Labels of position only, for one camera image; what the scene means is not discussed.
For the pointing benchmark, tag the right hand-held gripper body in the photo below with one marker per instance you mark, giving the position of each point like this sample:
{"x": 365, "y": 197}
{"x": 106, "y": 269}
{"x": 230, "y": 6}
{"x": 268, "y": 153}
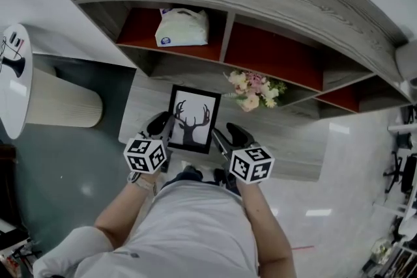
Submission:
{"x": 252, "y": 166}

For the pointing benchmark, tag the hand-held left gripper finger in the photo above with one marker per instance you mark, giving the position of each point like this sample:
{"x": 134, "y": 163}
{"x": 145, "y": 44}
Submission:
{"x": 154, "y": 125}
{"x": 167, "y": 130}

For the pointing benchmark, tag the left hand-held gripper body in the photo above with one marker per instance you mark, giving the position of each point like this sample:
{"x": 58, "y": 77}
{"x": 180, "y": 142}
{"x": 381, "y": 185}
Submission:
{"x": 145, "y": 156}

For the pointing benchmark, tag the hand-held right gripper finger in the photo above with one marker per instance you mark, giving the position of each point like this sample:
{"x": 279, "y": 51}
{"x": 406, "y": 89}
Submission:
{"x": 241, "y": 136}
{"x": 224, "y": 144}

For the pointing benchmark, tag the deer picture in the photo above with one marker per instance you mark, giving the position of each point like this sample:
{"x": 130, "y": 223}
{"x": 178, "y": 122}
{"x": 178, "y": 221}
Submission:
{"x": 195, "y": 114}

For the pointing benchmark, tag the person's right forearm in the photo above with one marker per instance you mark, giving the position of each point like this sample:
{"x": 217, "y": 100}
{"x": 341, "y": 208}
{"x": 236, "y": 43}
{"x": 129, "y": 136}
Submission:
{"x": 267, "y": 231}

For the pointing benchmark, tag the person's left forearm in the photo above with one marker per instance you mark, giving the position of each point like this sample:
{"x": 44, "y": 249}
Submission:
{"x": 123, "y": 215}

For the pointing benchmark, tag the grey wooden console table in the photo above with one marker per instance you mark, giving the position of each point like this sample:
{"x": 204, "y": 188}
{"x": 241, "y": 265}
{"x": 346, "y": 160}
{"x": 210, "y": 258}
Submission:
{"x": 277, "y": 140}

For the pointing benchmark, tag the person's dark trousers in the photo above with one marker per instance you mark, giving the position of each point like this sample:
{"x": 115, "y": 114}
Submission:
{"x": 195, "y": 177}

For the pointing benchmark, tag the pink and white flower bunch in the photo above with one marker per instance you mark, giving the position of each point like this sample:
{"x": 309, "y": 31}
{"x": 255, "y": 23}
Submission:
{"x": 254, "y": 91}

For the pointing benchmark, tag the person's white shirt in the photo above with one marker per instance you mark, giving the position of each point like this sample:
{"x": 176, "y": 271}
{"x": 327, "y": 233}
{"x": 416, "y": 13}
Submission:
{"x": 189, "y": 237}

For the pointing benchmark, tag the white plastic tissue pack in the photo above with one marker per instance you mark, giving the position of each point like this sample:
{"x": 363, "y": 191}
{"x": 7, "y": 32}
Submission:
{"x": 182, "y": 29}

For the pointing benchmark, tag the white round side table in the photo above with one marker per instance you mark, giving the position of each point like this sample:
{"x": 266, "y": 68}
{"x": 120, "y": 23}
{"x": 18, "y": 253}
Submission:
{"x": 19, "y": 101}

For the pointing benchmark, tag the black office chair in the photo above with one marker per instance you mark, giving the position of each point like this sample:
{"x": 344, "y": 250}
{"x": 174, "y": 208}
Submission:
{"x": 404, "y": 172}

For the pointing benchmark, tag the black table lamp white shade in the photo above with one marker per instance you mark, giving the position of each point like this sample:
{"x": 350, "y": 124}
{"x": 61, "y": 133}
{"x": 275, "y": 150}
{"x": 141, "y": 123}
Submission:
{"x": 13, "y": 66}

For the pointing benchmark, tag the white background table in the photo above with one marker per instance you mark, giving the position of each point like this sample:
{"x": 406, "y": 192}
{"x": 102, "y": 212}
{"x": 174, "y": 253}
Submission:
{"x": 404, "y": 128}

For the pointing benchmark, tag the small black table gadget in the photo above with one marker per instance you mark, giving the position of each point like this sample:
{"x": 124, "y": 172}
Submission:
{"x": 14, "y": 39}

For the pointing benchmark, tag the white mug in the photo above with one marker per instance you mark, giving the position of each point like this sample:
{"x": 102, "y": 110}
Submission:
{"x": 407, "y": 62}

